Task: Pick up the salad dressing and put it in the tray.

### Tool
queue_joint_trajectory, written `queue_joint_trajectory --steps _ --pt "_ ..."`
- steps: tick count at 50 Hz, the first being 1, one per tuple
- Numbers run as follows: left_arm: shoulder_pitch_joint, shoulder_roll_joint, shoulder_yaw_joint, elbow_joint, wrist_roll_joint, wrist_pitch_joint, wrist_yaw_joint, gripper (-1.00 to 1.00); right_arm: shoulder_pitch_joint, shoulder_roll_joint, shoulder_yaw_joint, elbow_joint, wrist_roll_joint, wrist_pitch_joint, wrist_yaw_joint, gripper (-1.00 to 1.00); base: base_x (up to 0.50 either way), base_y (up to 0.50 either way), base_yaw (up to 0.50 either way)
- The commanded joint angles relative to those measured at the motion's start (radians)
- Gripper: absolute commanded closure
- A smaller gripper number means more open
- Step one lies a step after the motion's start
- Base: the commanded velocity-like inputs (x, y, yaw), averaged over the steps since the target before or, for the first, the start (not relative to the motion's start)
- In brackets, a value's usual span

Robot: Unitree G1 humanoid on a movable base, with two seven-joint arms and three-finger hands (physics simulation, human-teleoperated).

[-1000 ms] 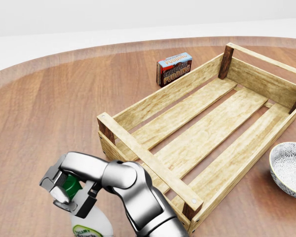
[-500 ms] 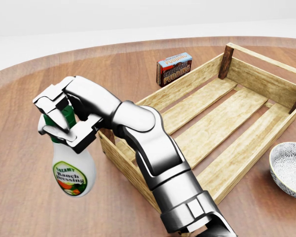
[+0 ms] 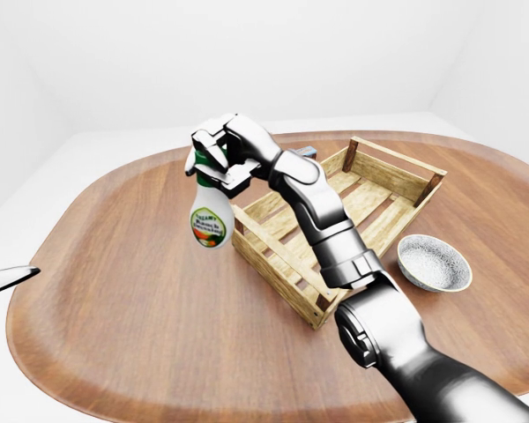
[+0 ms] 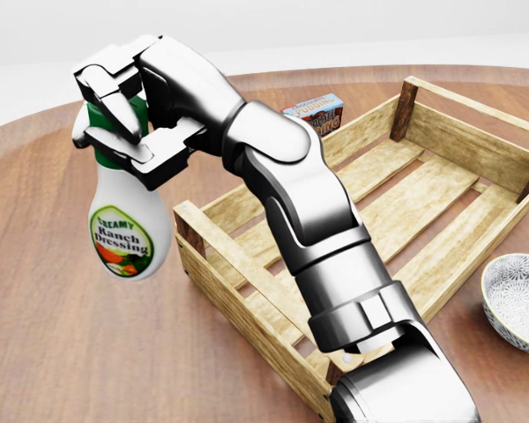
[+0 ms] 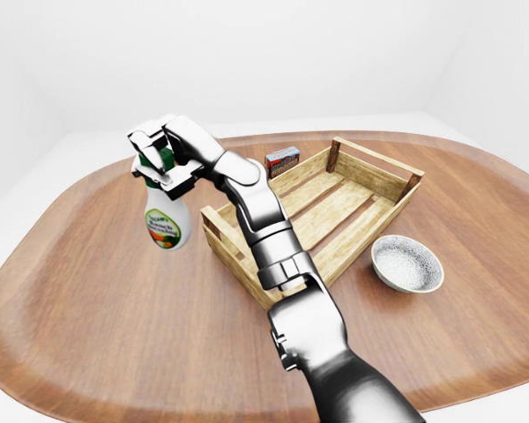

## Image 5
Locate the grey patterned bowl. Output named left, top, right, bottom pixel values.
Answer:
left=370, top=234, right=445, bottom=294

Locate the wooden slat tray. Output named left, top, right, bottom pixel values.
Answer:
left=200, top=136, right=426, bottom=311

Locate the white salad dressing bottle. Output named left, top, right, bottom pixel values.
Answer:
left=130, top=148, right=192, bottom=252

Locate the small printed food box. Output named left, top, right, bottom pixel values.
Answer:
left=264, top=145, right=302, bottom=180

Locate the silver robot right hand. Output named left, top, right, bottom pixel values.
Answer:
left=126, top=114, right=228, bottom=199

